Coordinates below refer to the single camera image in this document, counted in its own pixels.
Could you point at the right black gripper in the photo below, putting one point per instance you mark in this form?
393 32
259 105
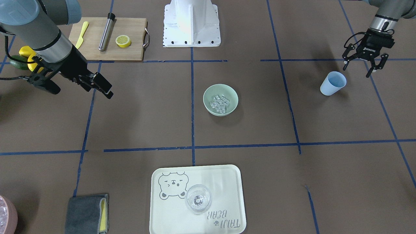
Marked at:
74 65

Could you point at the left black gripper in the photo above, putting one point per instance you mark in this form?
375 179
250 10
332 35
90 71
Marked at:
373 46

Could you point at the light blue plastic cup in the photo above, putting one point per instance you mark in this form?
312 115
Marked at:
333 83

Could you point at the green ceramic bowl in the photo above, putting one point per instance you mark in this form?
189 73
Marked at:
220 89

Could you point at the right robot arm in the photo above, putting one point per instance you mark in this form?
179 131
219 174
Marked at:
36 23

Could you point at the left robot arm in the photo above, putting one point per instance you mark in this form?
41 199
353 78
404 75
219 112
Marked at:
388 14

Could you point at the ice cubes in green bowl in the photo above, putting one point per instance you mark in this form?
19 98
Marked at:
219 104

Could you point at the pink bowl with ice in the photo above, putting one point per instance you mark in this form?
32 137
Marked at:
8 216

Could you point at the yellow plastic knife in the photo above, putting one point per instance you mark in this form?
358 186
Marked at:
81 34

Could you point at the half lemon slice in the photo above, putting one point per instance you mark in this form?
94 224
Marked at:
123 41

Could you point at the yellow lemon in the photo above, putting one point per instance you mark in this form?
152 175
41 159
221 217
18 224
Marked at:
31 66
26 51

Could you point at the green lime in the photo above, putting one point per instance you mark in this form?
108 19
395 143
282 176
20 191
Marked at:
19 62

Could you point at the wooden cutting board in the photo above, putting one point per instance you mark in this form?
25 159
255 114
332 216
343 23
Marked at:
134 28

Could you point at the grey folded cloth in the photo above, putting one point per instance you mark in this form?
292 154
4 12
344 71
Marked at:
88 215

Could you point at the clear wine glass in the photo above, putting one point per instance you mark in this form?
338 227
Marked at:
198 199

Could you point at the white bear tray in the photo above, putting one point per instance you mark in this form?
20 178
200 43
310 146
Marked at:
168 210

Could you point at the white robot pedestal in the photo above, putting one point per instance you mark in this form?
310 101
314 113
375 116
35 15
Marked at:
191 23

